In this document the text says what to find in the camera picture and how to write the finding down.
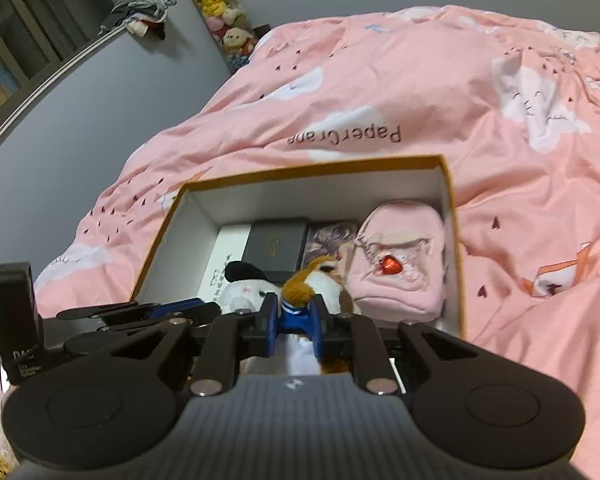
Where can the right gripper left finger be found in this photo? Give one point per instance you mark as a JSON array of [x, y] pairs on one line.
[[228, 340]]

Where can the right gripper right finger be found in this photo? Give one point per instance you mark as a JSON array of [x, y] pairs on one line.
[[355, 340]]

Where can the brown white plush toy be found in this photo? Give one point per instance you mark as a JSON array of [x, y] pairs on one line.
[[294, 354]]

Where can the pink mini backpack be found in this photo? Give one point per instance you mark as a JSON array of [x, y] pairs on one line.
[[396, 269]]

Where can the long white box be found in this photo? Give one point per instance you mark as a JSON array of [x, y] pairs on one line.
[[229, 246]]

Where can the orange cardboard storage box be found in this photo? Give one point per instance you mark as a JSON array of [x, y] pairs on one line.
[[337, 191]]

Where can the pink patterned duvet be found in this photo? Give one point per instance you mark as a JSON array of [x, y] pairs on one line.
[[512, 104]]

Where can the clothes pile on rack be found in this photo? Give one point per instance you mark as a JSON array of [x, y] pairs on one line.
[[138, 17]]

